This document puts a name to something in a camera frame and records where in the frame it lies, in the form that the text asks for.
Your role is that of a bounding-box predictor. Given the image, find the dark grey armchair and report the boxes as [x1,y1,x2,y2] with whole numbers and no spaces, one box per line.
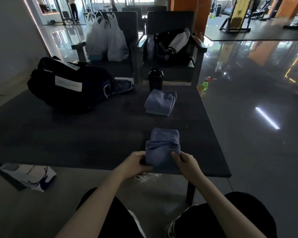
[136,11,208,86]
[71,11,139,84]

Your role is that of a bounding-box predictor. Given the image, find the clear plastic wrapper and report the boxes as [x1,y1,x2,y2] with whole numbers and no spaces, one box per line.
[134,172,162,184]

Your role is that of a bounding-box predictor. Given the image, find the person's left hand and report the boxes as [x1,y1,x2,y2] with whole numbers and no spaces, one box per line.
[119,151,153,181]

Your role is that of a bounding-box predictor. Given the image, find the yellow gym machine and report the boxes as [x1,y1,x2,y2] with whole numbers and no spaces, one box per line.
[219,0,252,33]

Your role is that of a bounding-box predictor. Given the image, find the black duffel bag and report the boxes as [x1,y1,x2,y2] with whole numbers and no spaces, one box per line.
[27,56,134,114]

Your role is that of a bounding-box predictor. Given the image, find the black shaker bottle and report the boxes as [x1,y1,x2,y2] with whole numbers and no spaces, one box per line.
[148,67,164,92]

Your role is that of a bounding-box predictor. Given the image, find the person's left forearm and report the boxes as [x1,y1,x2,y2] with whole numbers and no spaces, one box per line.
[55,171,133,238]

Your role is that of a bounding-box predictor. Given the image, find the person's right hand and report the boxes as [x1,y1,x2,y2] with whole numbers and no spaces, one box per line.
[171,151,202,182]

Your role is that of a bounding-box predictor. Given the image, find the clear water bottle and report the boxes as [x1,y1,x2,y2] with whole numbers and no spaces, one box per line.
[147,35,155,59]

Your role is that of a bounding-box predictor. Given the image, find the white and blue paper bag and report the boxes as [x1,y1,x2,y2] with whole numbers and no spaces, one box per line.
[0,163,57,192]

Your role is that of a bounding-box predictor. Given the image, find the green spray bottle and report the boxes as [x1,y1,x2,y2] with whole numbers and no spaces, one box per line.
[201,77,213,94]

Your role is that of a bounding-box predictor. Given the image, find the white plastic bag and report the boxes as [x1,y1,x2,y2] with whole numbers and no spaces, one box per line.
[106,13,129,61]
[85,12,111,56]

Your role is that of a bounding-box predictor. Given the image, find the person's black shorts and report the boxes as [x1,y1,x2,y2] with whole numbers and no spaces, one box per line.
[76,187,277,238]

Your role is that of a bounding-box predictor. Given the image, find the orange pillar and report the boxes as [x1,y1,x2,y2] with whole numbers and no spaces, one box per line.
[170,0,213,35]

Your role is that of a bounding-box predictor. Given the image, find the dark grey table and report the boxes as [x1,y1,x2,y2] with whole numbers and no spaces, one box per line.
[0,82,232,206]

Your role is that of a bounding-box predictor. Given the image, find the folded blue towel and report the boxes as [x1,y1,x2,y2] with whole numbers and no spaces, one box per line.
[144,89,177,116]

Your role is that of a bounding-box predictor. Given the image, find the blue towel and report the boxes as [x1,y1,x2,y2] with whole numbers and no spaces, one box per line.
[145,128,181,170]
[144,89,177,116]

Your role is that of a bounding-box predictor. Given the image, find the black and white jacket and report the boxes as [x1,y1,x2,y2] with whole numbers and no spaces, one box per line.
[154,28,192,65]

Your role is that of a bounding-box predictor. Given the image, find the person's right forearm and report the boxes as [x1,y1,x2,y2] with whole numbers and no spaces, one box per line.
[186,172,267,238]

